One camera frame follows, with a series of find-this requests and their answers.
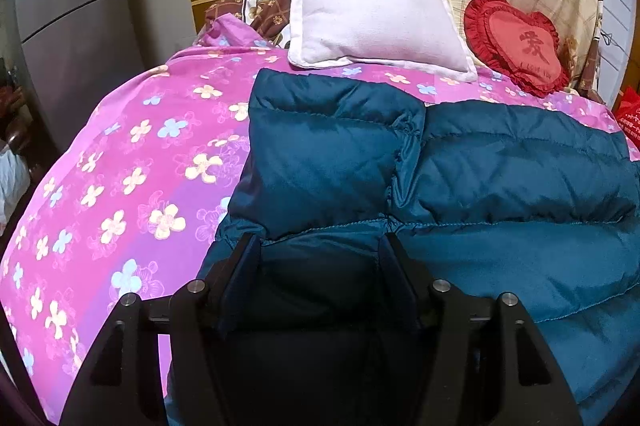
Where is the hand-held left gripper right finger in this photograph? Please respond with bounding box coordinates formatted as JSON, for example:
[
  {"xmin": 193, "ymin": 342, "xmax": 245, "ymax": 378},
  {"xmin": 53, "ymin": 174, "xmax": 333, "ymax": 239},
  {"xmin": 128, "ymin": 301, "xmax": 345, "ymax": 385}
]
[{"xmin": 377, "ymin": 232, "xmax": 583, "ymax": 426}]

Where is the pink floral bed sheet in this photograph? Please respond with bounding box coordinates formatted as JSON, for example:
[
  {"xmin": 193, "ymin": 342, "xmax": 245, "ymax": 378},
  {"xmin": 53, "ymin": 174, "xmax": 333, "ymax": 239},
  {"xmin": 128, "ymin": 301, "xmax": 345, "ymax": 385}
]
[{"xmin": 0, "ymin": 13, "xmax": 640, "ymax": 426}]

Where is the red heart-shaped pillow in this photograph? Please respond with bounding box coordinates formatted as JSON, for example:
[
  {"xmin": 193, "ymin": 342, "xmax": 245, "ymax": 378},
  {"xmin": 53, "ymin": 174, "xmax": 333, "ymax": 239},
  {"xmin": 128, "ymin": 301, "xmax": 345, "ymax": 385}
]
[{"xmin": 463, "ymin": 0, "xmax": 571, "ymax": 97}]

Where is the teal padded jacket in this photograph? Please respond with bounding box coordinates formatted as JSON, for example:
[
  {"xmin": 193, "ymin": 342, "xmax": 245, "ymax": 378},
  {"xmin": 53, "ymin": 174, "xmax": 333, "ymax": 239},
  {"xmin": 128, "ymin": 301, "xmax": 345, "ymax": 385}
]
[{"xmin": 165, "ymin": 68, "xmax": 640, "ymax": 426}]

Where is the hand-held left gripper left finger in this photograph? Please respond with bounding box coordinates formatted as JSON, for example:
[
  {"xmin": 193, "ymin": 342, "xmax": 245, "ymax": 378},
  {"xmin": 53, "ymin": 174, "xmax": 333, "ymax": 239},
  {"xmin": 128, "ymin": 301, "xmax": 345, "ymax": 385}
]
[{"xmin": 59, "ymin": 233, "xmax": 263, "ymax": 426}]

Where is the red plastic bag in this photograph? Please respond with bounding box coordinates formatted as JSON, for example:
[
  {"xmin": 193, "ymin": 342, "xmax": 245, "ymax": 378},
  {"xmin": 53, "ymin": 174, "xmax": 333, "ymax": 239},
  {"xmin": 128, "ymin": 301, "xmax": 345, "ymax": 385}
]
[{"xmin": 612, "ymin": 86, "xmax": 640, "ymax": 142}]

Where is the grey wardrobe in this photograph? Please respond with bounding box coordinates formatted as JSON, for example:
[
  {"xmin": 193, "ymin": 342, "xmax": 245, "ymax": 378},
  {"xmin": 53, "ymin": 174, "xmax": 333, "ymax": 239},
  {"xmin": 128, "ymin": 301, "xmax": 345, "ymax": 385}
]
[{"xmin": 12, "ymin": 0, "xmax": 198, "ymax": 157}]

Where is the brown floral quilt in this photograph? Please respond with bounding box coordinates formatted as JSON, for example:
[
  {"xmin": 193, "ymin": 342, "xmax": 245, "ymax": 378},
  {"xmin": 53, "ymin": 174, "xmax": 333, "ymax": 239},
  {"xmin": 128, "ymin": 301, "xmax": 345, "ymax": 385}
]
[{"xmin": 202, "ymin": 0, "xmax": 296, "ymax": 52}]

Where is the white square pillow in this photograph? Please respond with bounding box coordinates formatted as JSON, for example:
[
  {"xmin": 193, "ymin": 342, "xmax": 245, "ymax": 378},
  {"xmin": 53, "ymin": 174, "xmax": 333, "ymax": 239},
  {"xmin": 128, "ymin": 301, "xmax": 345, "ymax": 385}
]
[{"xmin": 282, "ymin": 0, "xmax": 478, "ymax": 83}]

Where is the white plastic bag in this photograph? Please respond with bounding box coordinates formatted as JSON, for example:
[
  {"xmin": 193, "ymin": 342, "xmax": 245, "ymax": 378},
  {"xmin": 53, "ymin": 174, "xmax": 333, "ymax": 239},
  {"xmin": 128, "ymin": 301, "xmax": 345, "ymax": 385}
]
[{"xmin": 0, "ymin": 146, "xmax": 31, "ymax": 227}]

